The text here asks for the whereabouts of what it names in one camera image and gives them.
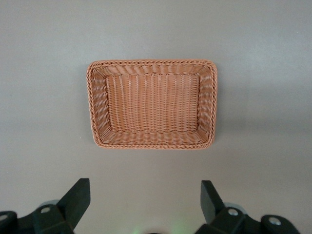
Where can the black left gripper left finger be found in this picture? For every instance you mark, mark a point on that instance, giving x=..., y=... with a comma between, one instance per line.
x=75, y=204

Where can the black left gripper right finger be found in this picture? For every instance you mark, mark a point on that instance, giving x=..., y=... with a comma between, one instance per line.
x=210, y=204

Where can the brown wicker basket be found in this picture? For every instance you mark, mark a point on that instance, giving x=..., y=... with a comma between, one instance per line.
x=153, y=104

